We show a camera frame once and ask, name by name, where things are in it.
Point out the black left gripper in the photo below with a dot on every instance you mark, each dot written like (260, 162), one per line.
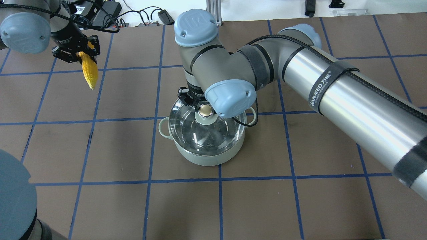
(69, 39)

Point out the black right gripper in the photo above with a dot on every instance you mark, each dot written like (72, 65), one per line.
(195, 95)

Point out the yellow corn cob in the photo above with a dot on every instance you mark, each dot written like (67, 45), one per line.
(89, 69)

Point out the glass pot lid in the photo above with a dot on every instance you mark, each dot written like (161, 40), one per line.
(205, 136)

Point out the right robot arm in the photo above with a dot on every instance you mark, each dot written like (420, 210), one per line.
(388, 127)

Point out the pale green electric pot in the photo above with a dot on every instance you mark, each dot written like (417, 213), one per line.
(206, 111)

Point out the black power adapter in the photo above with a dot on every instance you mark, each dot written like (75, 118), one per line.
(165, 17)

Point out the aluminium frame post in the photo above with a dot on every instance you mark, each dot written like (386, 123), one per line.
(214, 7)

